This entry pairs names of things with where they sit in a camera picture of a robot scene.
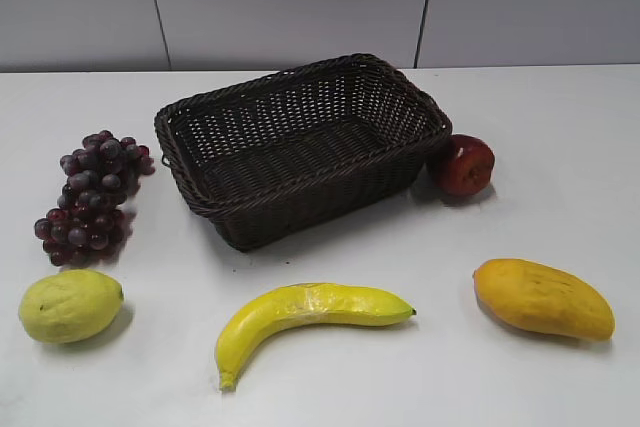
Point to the orange yellow mango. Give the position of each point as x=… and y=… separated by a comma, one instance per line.
x=537, y=298

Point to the dark woven plastic basket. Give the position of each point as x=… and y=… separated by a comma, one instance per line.
x=265, y=158

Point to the red apple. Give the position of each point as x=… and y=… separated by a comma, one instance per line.
x=463, y=166

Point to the purple grape bunch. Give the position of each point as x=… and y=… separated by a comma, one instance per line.
x=88, y=222

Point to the yellow banana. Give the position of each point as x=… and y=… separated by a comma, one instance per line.
x=301, y=305

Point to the yellow-green lemon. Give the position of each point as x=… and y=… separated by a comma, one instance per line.
x=70, y=306

